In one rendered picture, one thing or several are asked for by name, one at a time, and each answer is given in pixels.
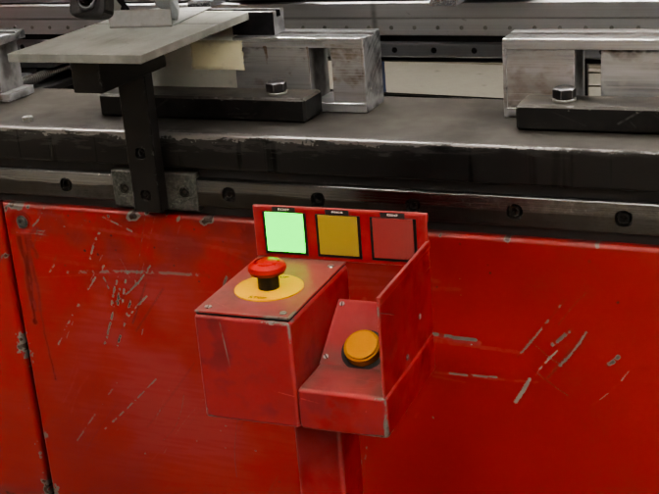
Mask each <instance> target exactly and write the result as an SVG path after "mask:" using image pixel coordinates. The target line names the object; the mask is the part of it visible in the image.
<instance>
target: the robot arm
mask: <svg viewBox="0 0 659 494"><path fill-rule="evenodd" d="M154 2H155V5H156V6H158V7H159V8H160V9H171V12H172V20H177V19H178V15H179V4H178V1H177V0H154ZM114 10H129V7H128V6H127V4H126V2H125V0H70V13H71V14H72V15H73V16H74V17H76V18H79V19H83V20H108V19H110V18H112V17H113V15H114Z"/></svg>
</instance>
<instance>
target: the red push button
mask: <svg viewBox="0 0 659 494"><path fill-rule="evenodd" d="M285 269H286V264H285V261H284V260H282V259H279V258H276V257H264V258H259V259H257V260H255V261H253V262H252V263H250V264H249V265H248V272H249V273H250V274H251V275H252V276H253V277H257V278H258V288H259V289H260V290H262V291H272V290H276V289H278V288H279V275H281V274H283V273H284V272H285Z"/></svg>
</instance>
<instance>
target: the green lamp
mask: <svg viewBox="0 0 659 494"><path fill-rule="evenodd" d="M265 223H266V232H267V242H268V251H281V252H294V253H306V247H305V236H304V224H303V215H302V214H291V213H274V212H265Z"/></svg>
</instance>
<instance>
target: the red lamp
mask: <svg viewBox="0 0 659 494"><path fill-rule="evenodd" d="M372 224H373V238H374V253H375V258H383V259H397V260H410V259H411V258H412V257H413V256H414V254H415V247H414V229H413V220H400V219H382V218H372Z"/></svg>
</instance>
